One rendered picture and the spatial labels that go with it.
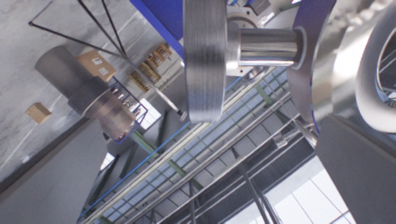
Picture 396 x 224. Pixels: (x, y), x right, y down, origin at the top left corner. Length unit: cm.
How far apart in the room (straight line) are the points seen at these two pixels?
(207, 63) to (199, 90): 3
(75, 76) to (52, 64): 23
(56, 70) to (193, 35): 218
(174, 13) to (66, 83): 128
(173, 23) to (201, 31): 144
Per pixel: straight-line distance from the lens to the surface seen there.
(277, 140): 34
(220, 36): 18
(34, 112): 342
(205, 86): 19
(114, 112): 222
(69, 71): 230
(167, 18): 162
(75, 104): 227
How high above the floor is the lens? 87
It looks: 16 degrees up
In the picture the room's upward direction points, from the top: 136 degrees clockwise
